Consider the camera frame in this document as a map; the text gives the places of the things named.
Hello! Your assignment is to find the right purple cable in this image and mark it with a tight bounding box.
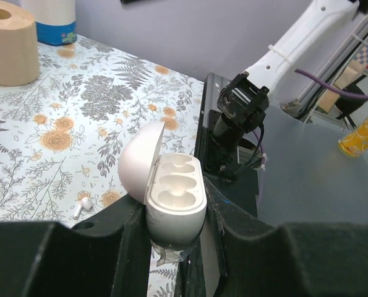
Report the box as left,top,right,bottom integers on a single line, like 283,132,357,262
294,68,368,101

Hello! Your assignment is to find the white toilet roll blue wrap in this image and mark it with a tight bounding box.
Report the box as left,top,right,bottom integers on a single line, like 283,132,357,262
20,0,77,46

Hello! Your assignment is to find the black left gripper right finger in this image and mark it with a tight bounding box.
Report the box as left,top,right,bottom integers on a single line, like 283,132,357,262
204,180,368,296

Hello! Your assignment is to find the orange yellow drink bottle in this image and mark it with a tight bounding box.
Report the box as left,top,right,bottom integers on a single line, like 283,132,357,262
338,117,368,157

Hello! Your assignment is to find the floral patterned table mat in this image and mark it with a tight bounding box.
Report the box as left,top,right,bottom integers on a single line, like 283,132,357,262
0,37,203,296

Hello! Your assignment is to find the white stem earbud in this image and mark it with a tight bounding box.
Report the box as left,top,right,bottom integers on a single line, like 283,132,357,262
73,197,93,220

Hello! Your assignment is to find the beige toilet paper roll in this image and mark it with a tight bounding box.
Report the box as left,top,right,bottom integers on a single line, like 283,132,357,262
0,1,40,87

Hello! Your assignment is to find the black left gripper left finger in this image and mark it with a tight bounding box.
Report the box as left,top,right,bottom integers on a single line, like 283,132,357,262
0,196,151,296

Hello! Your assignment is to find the white oval earbud charging case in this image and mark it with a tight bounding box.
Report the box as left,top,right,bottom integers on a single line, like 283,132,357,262
118,122,207,247

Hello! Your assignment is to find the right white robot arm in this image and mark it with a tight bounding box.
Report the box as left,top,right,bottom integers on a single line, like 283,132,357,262
212,1,361,149

